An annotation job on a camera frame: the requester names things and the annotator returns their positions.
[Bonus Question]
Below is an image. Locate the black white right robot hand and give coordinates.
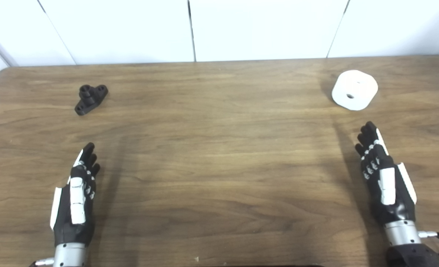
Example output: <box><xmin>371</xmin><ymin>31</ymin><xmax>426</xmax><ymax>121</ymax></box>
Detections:
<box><xmin>354</xmin><ymin>121</ymin><xmax>417</xmax><ymax>225</ymax></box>

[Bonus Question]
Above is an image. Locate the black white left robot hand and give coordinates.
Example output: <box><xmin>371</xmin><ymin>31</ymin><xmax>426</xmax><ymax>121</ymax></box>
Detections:
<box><xmin>50</xmin><ymin>142</ymin><xmax>101</xmax><ymax>246</ymax></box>

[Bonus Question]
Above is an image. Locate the black plastic holder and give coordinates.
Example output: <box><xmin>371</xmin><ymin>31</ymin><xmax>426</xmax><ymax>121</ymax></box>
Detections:
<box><xmin>74</xmin><ymin>85</ymin><xmax>109</xmax><ymax>116</ymax></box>

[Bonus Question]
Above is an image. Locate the round white plastic piece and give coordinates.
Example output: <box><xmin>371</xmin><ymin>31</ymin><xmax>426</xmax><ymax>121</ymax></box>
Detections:
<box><xmin>331</xmin><ymin>70</ymin><xmax>379</xmax><ymax>111</ymax></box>

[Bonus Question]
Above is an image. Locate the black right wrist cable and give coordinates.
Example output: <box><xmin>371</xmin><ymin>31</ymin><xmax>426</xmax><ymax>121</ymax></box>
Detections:
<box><xmin>418</xmin><ymin>231</ymin><xmax>439</xmax><ymax>264</ymax></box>

